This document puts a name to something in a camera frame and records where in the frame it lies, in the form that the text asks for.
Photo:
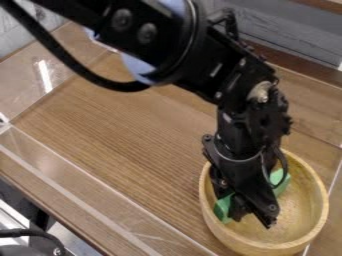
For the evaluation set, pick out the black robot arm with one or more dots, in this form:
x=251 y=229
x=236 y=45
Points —
x=175 y=44

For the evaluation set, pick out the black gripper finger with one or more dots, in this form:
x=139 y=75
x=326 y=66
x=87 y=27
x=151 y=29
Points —
x=256 y=192

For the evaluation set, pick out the black metal bracket with screw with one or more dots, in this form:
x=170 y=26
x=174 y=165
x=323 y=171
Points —
x=49 y=246

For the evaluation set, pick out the brown wooden bowl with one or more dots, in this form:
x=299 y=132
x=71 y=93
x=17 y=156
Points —
x=303 y=215

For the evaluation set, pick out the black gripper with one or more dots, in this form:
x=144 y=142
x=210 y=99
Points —
x=230 y=76

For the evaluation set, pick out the green rectangular block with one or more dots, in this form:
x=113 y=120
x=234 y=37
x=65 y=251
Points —
x=231 y=207

